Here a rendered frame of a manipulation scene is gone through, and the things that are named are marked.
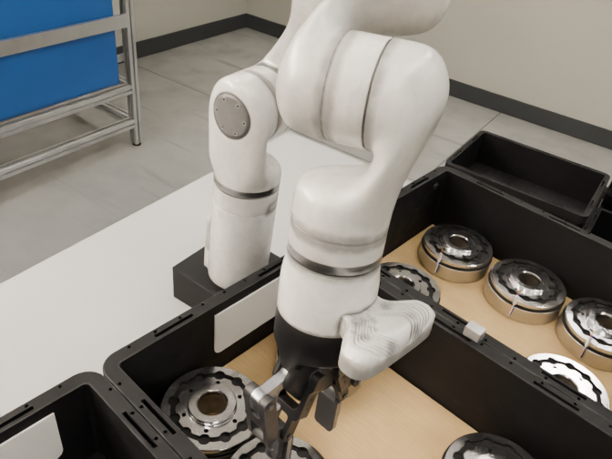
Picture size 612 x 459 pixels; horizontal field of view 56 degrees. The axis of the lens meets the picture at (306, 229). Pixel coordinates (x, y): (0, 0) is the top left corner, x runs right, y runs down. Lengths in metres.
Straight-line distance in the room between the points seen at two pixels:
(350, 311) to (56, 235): 1.96
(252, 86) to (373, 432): 0.41
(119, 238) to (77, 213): 1.33
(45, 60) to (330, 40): 2.13
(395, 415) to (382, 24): 0.42
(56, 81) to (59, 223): 0.55
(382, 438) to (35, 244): 1.81
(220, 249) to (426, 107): 0.55
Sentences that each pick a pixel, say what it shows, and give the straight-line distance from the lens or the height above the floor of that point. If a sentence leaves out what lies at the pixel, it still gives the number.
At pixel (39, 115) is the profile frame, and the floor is 0.30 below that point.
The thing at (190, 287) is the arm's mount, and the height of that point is 0.74.
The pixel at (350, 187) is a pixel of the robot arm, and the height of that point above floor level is 1.16.
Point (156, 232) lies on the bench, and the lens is 1.09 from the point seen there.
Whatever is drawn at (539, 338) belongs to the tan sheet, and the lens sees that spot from 0.82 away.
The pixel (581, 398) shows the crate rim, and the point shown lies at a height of 0.93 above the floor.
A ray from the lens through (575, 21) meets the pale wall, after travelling 3.57.
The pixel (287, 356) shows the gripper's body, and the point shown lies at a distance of 0.45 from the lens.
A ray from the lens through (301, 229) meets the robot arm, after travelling 0.39.
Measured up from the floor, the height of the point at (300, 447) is 0.86.
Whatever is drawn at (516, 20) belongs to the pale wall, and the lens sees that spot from 3.64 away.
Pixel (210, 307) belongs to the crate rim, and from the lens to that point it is 0.60.
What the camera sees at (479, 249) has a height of 0.86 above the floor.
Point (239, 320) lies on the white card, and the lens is 0.65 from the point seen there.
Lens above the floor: 1.35
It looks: 36 degrees down
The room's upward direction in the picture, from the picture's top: 7 degrees clockwise
